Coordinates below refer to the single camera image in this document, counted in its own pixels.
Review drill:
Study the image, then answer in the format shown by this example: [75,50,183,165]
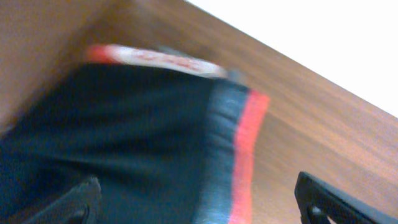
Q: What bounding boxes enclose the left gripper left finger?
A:
[18,176,102,224]

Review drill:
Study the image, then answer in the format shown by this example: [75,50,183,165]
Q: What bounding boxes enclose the red folded t-shirt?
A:
[86,44,228,78]

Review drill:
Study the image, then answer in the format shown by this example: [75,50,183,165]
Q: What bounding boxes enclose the black leggings with red waistband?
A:
[1,63,269,223]

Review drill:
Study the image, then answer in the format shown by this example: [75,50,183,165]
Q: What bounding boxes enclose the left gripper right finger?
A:
[294,172,397,224]

